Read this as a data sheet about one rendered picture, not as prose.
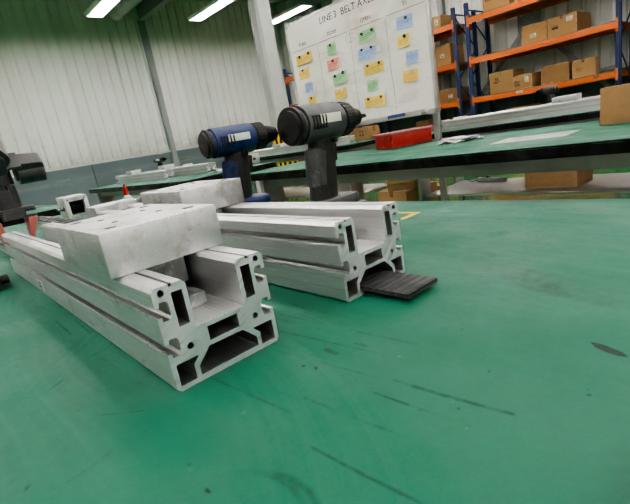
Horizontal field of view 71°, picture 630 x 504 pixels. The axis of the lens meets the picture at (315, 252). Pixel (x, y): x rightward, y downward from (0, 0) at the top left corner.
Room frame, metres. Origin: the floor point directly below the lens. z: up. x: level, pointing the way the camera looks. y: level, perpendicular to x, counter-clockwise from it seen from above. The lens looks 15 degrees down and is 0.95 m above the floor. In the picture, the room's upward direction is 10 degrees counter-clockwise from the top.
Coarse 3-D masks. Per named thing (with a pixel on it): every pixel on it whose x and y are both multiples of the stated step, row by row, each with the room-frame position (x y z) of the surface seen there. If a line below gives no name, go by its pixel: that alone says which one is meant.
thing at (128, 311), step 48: (48, 240) 0.94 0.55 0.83; (48, 288) 0.64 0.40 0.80; (96, 288) 0.43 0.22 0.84; (144, 288) 0.32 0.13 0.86; (192, 288) 0.39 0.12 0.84; (240, 288) 0.35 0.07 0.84; (144, 336) 0.36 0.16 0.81; (192, 336) 0.32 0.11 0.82; (240, 336) 0.38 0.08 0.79; (192, 384) 0.31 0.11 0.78
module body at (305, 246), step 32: (224, 224) 0.59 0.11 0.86; (256, 224) 0.53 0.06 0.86; (288, 224) 0.49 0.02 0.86; (320, 224) 0.45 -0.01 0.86; (352, 224) 0.44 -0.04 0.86; (384, 224) 0.48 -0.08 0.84; (288, 256) 0.49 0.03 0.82; (320, 256) 0.45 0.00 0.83; (352, 256) 0.44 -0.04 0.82; (384, 256) 0.47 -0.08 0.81; (320, 288) 0.46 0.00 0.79; (352, 288) 0.45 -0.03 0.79
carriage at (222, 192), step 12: (216, 180) 0.77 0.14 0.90; (228, 180) 0.73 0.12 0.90; (240, 180) 0.74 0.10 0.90; (144, 192) 0.79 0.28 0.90; (156, 192) 0.74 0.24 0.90; (168, 192) 0.70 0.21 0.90; (180, 192) 0.67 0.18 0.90; (192, 192) 0.68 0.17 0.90; (204, 192) 0.70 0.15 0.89; (216, 192) 0.71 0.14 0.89; (228, 192) 0.72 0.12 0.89; (240, 192) 0.74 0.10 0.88; (144, 204) 0.79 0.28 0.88; (216, 204) 0.71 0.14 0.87; (228, 204) 0.72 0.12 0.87
